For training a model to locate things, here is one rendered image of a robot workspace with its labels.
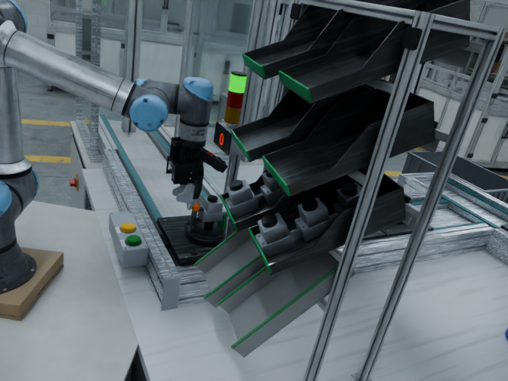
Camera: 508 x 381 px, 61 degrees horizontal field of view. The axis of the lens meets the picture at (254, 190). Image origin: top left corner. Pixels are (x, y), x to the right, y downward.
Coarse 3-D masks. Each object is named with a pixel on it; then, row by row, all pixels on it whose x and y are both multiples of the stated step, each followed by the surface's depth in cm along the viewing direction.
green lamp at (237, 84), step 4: (232, 76) 130; (236, 76) 129; (240, 76) 129; (244, 76) 130; (232, 80) 130; (236, 80) 129; (240, 80) 130; (244, 80) 130; (232, 84) 130; (236, 84) 130; (240, 84) 130; (244, 84) 131; (228, 88) 132; (232, 88) 131; (236, 88) 130; (240, 88) 131; (244, 88) 132; (240, 92) 131
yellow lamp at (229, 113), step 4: (228, 108) 133; (232, 108) 133; (228, 112) 134; (232, 112) 133; (236, 112) 134; (240, 112) 135; (228, 116) 134; (232, 116) 134; (236, 116) 134; (224, 120) 136; (228, 120) 135; (232, 120) 135; (236, 120) 135
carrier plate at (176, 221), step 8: (176, 216) 135; (184, 216) 136; (160, 224) 130; (168, 224) 130; (176, 224) 131; (184, 224) 132; (232, 224) 137; (168, 232) 126; (176, 232) 127; (232, 232) 132; (168, 240) 124; (176, 240) 123; (184, 240) 124; (176, 248) 119; (184, 248) 120; (192, 248) 121; (200, 248) 122; (208, 248) 122; (176, 256) 117; (184, 256) 116; (192, 256) 117; (200, 256) 118; (184, 264) 115; (192, 264) 116
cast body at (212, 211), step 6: (204, 198) 125; (210, 198) 123; (216, 198) 123; (204, 204) 125; (210, 204) 122; (216, 204) 123; (222, 204) 124; (204, 210) 124; (210, 210) 123; (216, 210) 124; (198, 216) 126; (204, 216) 123; (210, 216) 124; (216, 216) 125; (222, 216) 126
